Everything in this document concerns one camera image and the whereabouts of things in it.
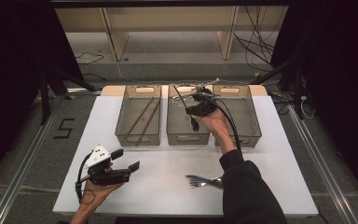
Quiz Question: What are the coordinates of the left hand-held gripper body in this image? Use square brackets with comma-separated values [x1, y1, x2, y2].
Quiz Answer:
[83, 145, 131, 187]

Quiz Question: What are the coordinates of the grey translucent plastic bin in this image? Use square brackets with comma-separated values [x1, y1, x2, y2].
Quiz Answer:
[212, 84, 263, 148]
[166, 83, 212, 147]
[115, 84, 162, 147]

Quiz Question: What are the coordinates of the bundle of black cables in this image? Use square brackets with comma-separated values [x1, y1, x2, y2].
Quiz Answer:
[233, 6, 277, 73]

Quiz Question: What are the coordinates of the fork with brown handle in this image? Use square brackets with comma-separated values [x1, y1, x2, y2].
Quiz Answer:
[188, 177, 224, 189]

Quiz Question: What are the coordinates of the right hand-held gripper cable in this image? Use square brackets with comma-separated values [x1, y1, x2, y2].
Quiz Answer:
[202, 92, 244, 154]

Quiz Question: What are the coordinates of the light wooden desk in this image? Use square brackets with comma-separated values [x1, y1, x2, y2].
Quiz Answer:
[55, 6, 289, 62]

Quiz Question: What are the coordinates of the black floor cable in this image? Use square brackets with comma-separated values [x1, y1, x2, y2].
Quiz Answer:
[75, 50, 107, 82]

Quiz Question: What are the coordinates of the metal spoon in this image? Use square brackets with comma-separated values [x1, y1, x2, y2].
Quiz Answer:
[172, 84, 200, 133]

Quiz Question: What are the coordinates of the black curtain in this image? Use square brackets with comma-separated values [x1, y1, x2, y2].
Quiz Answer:
[0, 0, 86, 190]
[270, 0, 358, 208]

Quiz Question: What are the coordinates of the person's right hand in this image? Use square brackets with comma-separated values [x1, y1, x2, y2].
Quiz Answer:
[195, 109, 231, 142]

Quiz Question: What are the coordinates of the person's left hand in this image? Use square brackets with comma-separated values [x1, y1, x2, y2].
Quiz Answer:
[80, 161, 125, 210]

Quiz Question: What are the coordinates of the white floor cable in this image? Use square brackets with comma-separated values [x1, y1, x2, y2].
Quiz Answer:
[114, 59, 172, 86]

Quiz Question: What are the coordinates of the left hand-held gripper cable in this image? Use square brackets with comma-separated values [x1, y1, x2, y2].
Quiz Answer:
[75, 151, 97, 206]

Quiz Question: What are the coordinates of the black metal stand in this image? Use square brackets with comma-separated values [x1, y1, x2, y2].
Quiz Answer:
[37, 65, 98, 126]
[250, 58, 306, 121]

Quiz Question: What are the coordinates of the hand-held gripper cable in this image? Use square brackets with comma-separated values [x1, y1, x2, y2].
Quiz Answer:
[75, 151, 97, 206]
[202, 92, 244, 154]

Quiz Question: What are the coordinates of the aluminium floor rail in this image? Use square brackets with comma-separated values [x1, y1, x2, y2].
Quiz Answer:
[287, 104, 358, 224]
[0, 92, 63, 224]

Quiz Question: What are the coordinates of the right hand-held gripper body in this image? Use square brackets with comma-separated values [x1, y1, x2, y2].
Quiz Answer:
[192, 77, 221, 117]

